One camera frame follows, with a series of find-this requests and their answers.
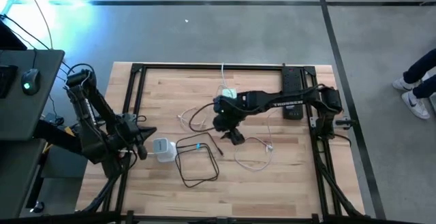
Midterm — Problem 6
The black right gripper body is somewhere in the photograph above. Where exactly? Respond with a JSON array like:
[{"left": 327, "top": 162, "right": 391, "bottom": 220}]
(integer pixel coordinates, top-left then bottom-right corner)
[{"left": 213, "top": 93, "right": 246, "bottom": 133}]

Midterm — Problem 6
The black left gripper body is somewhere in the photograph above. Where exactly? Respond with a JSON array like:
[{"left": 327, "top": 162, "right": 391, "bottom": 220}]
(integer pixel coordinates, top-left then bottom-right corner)
[{"left": 114, "top": 114, "right": 142, "bottom": 150}]

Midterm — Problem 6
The white tower power strip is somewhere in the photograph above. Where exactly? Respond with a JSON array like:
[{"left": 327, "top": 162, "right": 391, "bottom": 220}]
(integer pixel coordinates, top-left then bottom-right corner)
[{"left": 152, "top": 137, "right": 178, "bottom": 164}]

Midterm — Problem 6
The black USB cable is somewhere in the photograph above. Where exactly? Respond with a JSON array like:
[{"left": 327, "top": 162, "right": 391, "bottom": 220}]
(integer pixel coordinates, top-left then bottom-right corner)
[{"left": 174, "top": 131, "right": 225, "bottom": 189}]

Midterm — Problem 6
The white USB cable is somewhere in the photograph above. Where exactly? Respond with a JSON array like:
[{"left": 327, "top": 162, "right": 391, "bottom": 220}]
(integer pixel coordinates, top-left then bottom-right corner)
[
  {"left": 234, "top": 110, "right": 275, "bottom": 172},
  {"left": 176, "top": 106, "right": 209, "bottom": 130}
]

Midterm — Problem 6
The pale green cube power strip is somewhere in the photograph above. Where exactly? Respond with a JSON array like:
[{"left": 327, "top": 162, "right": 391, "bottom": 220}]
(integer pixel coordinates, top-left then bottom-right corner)
[{"left": 221, "top": 87, "right": 238, "bottom": 99}]

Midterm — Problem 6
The black flat power strip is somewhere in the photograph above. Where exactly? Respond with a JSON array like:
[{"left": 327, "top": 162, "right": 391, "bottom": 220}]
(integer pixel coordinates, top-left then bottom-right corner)
[{"left": 281, "top": 65, "right": 305, "bottom": 121}]

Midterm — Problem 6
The dark grey desk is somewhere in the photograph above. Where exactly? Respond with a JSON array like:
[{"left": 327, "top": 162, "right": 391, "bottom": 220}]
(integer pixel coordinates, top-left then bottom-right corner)
[{"left": 0, "top": 48, "right": 66, "bottom": 142}]

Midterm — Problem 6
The black computer mouse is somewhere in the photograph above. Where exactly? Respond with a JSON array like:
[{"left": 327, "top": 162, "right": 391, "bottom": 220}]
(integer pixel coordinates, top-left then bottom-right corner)
[{"left": 20, "top": 67, "right": 42, "bottom": 97}]

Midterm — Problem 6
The black keyboard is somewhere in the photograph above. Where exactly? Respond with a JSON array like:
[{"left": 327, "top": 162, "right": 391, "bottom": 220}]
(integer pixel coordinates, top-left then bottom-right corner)
[{"left": 0, "top": 64, "right": 19, "bottom": 100}]

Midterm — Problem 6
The black laptop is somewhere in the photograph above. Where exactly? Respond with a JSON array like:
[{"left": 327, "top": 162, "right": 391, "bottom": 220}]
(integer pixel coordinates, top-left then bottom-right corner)
[{"left": 0, "top": 19, "right": 28, "bottom": 52}]

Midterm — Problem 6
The person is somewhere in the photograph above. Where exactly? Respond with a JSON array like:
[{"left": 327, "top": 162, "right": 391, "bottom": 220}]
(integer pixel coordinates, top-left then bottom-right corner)
[{"left": 391, "top": 48, "right": 436, "bottom": 121}]

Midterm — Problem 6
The pale green power cord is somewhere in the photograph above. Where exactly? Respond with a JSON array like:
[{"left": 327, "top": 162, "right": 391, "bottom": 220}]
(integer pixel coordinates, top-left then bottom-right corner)
[{"left": 220, "top": 63, "right": 230, "bottom": 90}]

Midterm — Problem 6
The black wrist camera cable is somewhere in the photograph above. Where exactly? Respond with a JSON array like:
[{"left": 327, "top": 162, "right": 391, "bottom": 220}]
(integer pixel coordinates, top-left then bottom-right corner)
[{"left": 188, "top": 101, "right": 219, "bottom": 133}]

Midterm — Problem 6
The black cable conduit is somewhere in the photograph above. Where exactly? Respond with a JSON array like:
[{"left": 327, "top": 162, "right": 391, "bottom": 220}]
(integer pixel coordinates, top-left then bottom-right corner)
[
  {"left": 315, "top": 138, "right": 364, "bottom": 218},
  {"left": 81, "top": 169, "right": 132, "bottom": 214}
]

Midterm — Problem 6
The thin black cable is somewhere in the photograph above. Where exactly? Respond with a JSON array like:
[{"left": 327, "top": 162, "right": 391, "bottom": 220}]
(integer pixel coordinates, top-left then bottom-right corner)
[{"left": 0, "top": 12, "right": 52, "bottom": 51}]

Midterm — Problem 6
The grey cable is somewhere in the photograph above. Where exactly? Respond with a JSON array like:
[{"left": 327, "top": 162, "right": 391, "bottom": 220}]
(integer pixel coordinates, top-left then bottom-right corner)
[{"left": 21, "top": 0, "right": 55, "bottom": 50}]

